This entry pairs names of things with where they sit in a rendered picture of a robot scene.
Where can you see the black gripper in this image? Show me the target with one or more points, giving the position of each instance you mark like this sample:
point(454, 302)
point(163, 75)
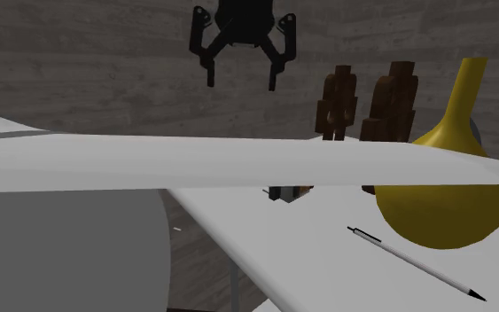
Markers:
point(244, 19)

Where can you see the small dark brown figure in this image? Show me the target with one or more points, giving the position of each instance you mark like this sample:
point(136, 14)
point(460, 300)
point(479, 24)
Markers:
point(337, 101)

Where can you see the small black and brown object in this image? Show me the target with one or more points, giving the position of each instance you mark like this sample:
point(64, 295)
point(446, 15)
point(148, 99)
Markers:
point(288, 193)

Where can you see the large dark brown figure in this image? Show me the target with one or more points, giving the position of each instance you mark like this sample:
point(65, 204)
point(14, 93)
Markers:
point(394, 103)

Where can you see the white table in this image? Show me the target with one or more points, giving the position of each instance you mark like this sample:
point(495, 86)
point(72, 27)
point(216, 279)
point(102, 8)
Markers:
point(318, 259)

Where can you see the yellow round long-necked vase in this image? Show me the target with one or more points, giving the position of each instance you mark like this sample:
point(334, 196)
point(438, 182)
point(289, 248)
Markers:
point(443, 216)

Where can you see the white pen with black tip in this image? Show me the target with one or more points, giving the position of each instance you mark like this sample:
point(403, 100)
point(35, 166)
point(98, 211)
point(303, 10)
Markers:
point(413, 261)

